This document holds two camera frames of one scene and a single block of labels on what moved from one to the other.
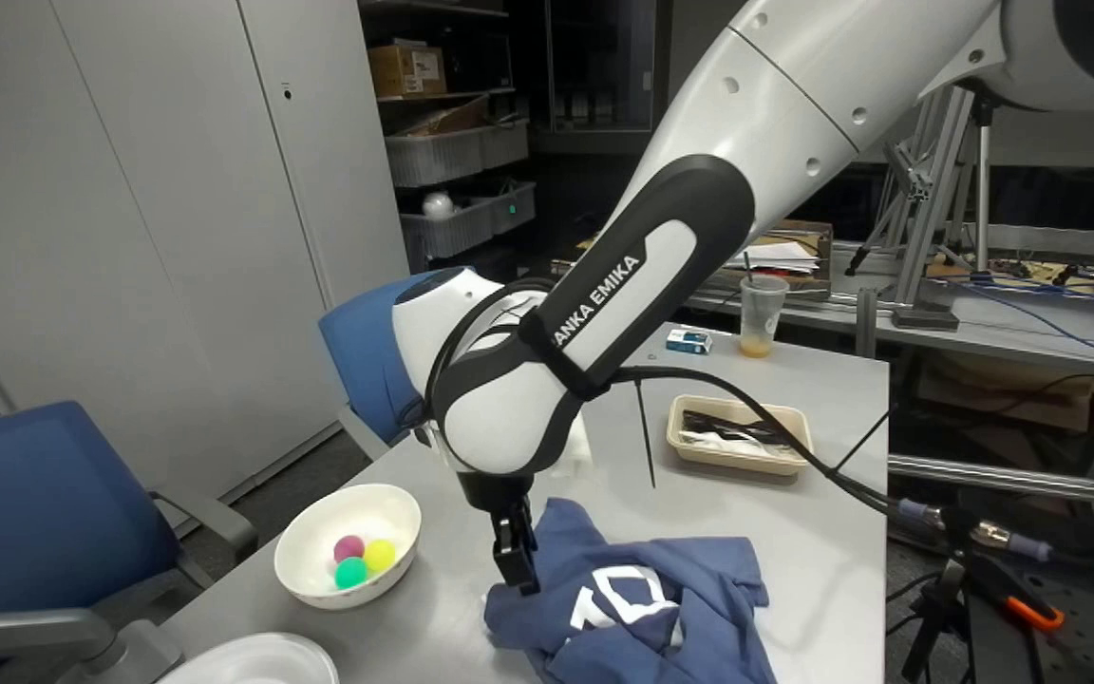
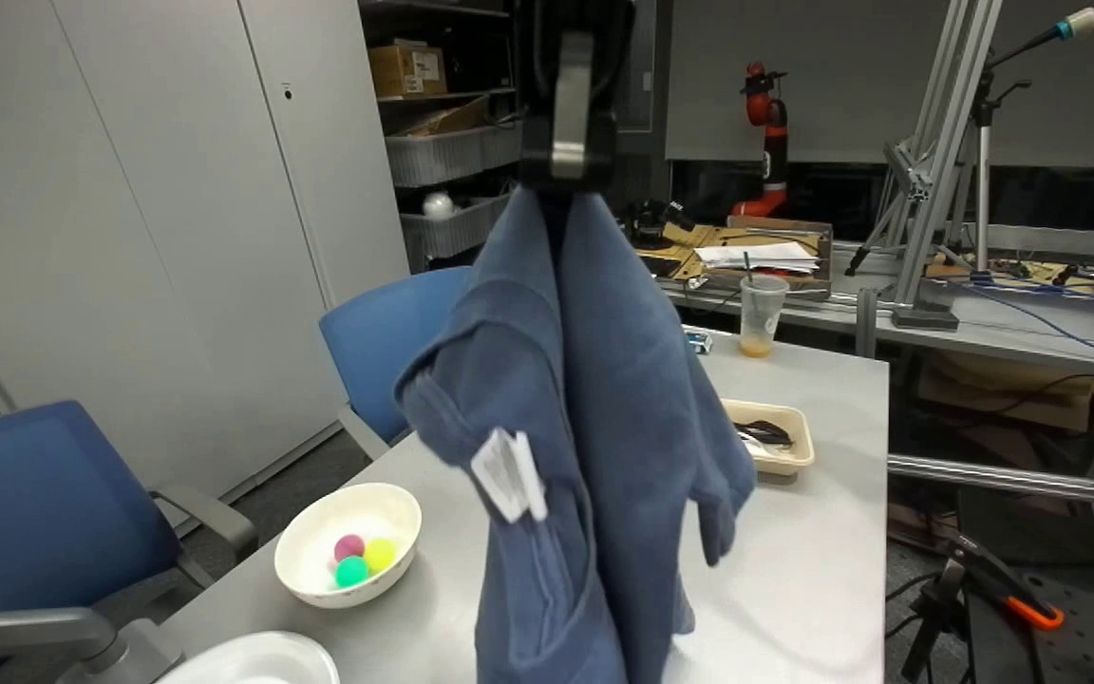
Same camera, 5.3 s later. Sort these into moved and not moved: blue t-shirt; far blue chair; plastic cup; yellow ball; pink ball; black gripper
Moved: black gripper; blue t-shirt
Not moved: yellow ball; plastic cup; pink ball; far blue chair
